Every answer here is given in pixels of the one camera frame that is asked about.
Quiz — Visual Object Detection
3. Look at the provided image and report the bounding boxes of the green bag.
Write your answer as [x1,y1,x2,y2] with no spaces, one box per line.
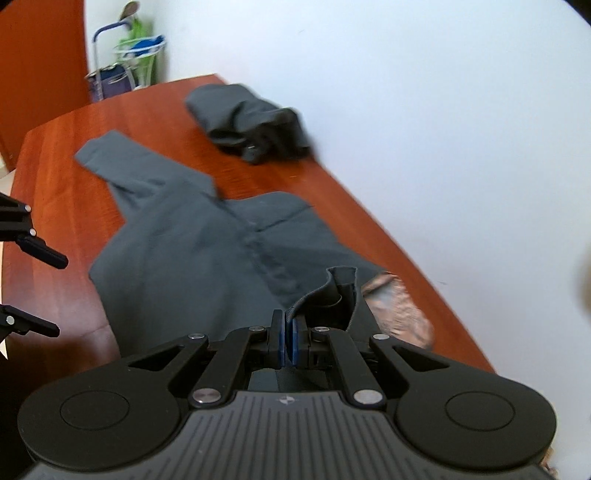
[119,17,155,54]

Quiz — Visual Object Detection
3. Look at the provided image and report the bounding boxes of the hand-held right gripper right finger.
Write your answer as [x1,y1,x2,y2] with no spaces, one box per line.
[286,316,452,409]

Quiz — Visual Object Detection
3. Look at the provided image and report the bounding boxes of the dark grey bundled pants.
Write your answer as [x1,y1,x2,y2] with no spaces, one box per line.
[185,84,311,166]

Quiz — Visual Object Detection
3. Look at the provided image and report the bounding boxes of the brown wooden door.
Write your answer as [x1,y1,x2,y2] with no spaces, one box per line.
[0,0,92,172]

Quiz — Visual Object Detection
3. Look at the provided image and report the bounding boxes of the purple trolley bag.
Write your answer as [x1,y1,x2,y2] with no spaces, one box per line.
[85,22,137,103]

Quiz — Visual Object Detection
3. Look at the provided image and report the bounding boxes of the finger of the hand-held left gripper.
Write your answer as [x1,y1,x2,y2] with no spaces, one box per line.
[0,304,61,339]
[0,193,69,270]

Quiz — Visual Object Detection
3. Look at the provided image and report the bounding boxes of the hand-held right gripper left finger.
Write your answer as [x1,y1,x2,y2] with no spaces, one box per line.
[127,310,288,409]

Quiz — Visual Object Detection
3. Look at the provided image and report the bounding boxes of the dark grey jacket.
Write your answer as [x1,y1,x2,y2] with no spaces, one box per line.
[75,130,437,398]

